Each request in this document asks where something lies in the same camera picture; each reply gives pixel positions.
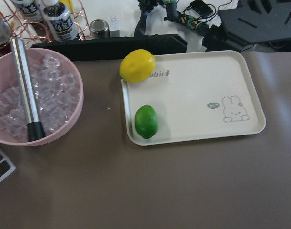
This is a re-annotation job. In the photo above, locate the small steel canister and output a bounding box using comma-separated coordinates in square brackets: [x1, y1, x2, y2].
[90, 19, 110, 39]

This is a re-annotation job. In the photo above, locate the pink ribbed ice bowl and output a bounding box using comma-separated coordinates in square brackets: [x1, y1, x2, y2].
[0, 48, 84, 146]

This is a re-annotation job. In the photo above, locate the black perforated metal bracket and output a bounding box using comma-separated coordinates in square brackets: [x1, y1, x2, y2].
[218, 0, 291, 44]

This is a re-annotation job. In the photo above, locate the bottle caddy with bottles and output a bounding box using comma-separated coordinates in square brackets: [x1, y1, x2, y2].
[0, 0, 90, 47]

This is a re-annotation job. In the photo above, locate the cream rabbit tray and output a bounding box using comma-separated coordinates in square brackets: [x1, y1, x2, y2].
[122, 51, 266, 146]

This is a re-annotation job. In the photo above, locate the green lime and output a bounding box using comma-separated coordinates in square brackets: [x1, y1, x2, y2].
[135, 105, 158, 139]

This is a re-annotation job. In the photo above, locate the black bar table edge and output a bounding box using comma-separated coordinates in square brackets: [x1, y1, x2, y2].
[32, 34, 188, 61]

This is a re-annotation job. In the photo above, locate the white wire cup rack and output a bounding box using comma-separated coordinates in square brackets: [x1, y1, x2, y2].
[0, 149, 16, 183]

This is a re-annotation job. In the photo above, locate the yellow lemon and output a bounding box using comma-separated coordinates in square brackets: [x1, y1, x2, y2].
[119, 49, 155, 83]

